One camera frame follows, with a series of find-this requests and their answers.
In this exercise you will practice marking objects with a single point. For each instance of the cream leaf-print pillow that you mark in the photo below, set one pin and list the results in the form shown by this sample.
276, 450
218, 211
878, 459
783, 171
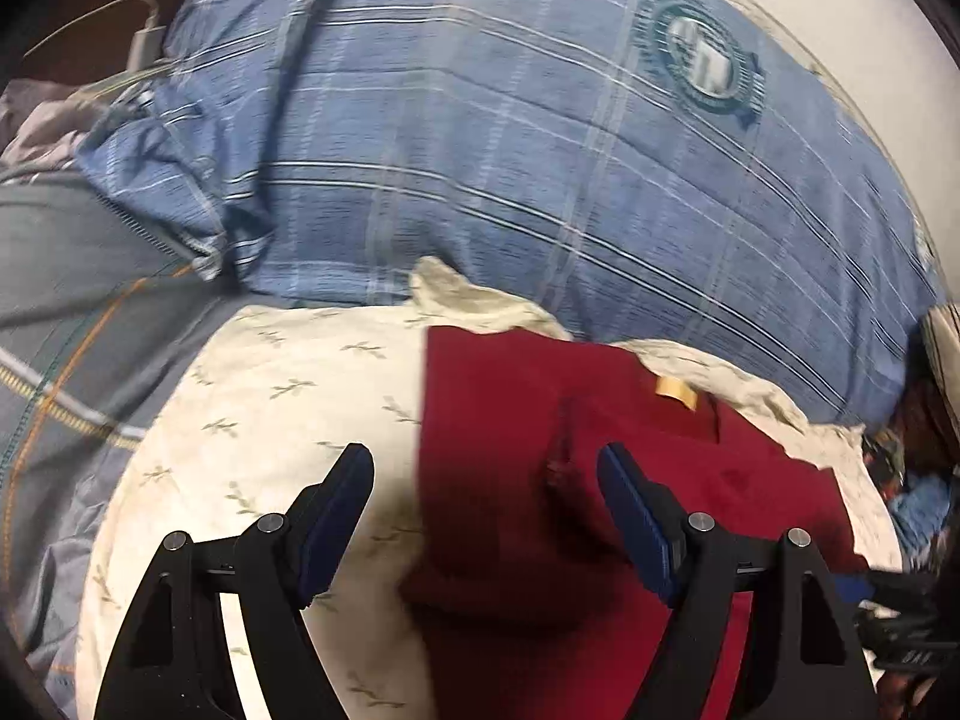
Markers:
262, 390

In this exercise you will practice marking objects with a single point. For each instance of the striped beige pillow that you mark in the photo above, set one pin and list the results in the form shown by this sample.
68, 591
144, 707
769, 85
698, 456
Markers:
943, 360

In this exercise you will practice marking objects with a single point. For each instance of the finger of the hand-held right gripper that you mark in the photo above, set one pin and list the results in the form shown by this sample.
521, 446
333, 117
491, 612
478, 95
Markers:
877, 589

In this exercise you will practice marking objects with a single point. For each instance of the white charger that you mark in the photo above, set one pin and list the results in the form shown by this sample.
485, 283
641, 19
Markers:
146, 37

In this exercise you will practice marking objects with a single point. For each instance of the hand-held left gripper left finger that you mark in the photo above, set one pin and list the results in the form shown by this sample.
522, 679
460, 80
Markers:
334, 532

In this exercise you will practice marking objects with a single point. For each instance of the light blue cloth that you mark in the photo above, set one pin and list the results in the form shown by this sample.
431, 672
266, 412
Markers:
922, 514

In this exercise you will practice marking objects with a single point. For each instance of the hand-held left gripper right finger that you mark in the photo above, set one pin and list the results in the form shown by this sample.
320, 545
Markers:
637, 525

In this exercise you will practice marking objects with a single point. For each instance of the blue plaid pillow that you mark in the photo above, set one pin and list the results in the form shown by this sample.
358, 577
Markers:
450, 127

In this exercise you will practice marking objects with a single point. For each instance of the grey crumpled cloth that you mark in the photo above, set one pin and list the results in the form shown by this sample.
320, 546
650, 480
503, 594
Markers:
37, 127

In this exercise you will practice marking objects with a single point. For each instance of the dark brown bedside furniture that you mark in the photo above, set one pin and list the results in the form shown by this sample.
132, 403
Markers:
67, 67

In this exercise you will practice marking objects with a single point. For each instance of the dark red garment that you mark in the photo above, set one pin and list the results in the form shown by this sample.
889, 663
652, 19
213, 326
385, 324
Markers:
510, 427

